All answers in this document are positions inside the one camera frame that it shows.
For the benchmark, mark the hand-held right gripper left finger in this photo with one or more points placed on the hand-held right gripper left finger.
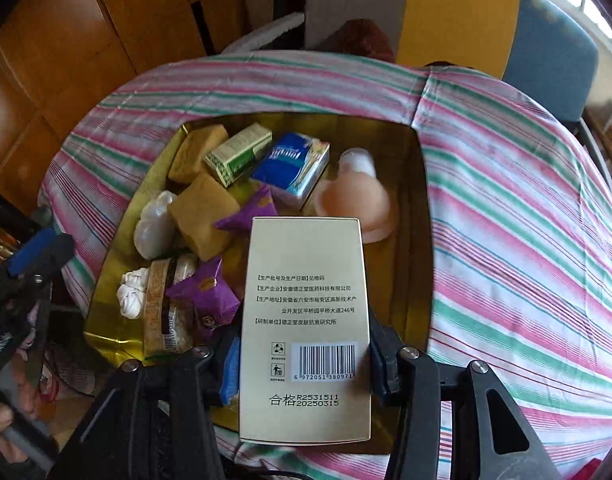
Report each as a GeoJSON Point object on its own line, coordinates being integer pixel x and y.
{"type": "Point", "coordinates": [231, 370]}

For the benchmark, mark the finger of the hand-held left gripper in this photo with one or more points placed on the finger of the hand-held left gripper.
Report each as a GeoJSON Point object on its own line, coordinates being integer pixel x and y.
{"type": "Point", "coordinates": [36, 255]}

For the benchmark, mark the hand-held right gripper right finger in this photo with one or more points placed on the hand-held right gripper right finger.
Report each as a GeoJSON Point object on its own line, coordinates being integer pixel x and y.
{"type": "Point", "coordinates": [380, 375]}

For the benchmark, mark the purple snack packet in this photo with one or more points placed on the purple snack packet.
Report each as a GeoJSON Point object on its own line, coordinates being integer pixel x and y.
{"type": "Point", "coordinates": [248, 215]}
{"type": "Point", "coordinates": [206, 295]}

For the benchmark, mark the clear snack packet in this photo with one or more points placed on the clear snack packet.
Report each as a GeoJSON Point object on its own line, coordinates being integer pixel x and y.
{"type": "Point", "coordinates": [161, 310]}

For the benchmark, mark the beige carton box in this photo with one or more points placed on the beige carton box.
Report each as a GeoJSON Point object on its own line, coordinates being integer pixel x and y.
{"type": "Point", "coordinates": [306, 310]}

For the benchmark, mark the plain yellow sponge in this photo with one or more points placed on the plain yellow sponge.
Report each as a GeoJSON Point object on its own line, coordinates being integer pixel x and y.
{"type": "Point", "coordinates": [206, 215]}

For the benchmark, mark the peach silicone dome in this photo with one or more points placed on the peach silicone dome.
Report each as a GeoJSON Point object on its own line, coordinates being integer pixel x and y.
{"type": "Point", "coordinates": [356, 205]}

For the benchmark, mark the embossed yellow sponge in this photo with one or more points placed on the embossed yellow sponge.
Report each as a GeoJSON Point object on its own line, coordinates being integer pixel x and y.
{"type": "Point", "coordinates": [196, 152]}

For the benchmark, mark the blue tissue packet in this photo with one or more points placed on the blue tissue packet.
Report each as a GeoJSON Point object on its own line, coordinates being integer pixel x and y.
{"type": "Point", "coordinates": [291, 167]}

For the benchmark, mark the small clear jelly cup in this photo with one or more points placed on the small clear jelly cup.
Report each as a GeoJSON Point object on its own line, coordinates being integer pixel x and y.
{"type": "Point", "coordinates": [358, 162]}

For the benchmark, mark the green and white small box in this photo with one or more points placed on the green and white small box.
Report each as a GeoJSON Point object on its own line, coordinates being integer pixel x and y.
{"type": "Point", "coordinates": [238, 152]}

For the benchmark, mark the wooden wardrobe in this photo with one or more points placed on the wooden wardrobe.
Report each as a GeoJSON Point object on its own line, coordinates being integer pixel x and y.
{"type": "Point", "coordinates": [86, 60]}

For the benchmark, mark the brown cloth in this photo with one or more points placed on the brown cloth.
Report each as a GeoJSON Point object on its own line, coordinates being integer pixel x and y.
{"type": "Point", "coordinates": [366, 35]}

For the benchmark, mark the grey yellow blue chair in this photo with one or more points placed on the grey yellow blue chair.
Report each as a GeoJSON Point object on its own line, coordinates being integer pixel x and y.
{"type": "Point", "coordinates": [455, 15]}

